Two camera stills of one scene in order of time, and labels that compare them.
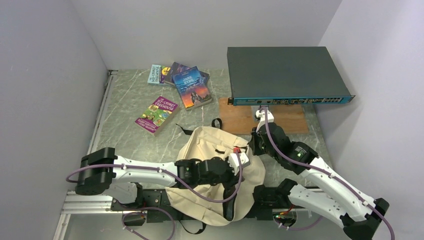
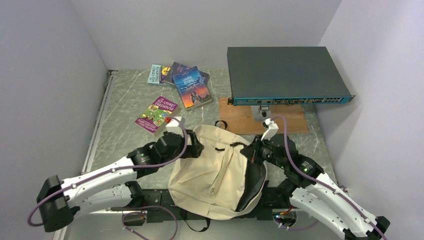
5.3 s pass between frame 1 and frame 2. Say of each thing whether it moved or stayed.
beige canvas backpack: stayed
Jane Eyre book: stayed
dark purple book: stayed
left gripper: moved
